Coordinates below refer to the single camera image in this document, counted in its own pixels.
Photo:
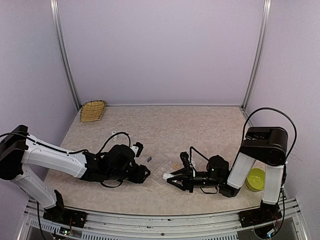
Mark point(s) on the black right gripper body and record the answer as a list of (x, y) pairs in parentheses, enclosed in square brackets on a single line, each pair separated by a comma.
[(189, 179)]

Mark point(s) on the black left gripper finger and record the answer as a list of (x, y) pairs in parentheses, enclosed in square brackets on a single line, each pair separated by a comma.
[(142, 178), (145, 170)]

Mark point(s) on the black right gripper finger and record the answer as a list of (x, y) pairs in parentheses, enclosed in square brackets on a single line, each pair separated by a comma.
[(180, 172), (176, 183)]

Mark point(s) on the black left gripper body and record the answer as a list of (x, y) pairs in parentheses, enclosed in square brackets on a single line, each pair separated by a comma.
[(134, 178)]

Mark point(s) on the clear plastic pill organizer box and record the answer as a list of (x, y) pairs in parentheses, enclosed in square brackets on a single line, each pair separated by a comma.
[(159, 166)]

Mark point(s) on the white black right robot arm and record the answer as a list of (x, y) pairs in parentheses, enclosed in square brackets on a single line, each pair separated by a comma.
[(264, 144)]

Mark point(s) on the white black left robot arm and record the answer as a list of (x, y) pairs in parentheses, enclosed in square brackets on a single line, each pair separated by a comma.
[(19, 150)]

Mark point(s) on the green plastic bowl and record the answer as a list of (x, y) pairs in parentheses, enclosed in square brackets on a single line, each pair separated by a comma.
[(255, 180)]

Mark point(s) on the woven bamboo tray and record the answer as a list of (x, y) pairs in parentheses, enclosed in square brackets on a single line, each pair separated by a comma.
[(92, 111)]

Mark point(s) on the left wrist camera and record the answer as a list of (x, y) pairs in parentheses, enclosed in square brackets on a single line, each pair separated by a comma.
[(137, 149)]

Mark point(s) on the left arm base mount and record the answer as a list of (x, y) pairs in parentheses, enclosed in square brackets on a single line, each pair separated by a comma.
[(62, 215)]

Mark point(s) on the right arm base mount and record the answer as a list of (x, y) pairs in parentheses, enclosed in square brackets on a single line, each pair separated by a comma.
[(263, 214)]

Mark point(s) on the aluminium front frame rail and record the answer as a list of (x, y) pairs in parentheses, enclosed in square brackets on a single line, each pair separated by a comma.
[(115, 226)]

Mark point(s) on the aluminium right corner post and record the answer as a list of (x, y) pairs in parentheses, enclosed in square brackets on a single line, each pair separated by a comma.
[(258, 53)]

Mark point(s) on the aluminium corner post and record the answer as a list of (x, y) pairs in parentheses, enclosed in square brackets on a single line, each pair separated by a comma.
[(258, 53), (54, 5)]

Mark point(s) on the aluminium left corner post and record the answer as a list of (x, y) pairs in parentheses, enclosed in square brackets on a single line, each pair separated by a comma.
[(54, 5)]

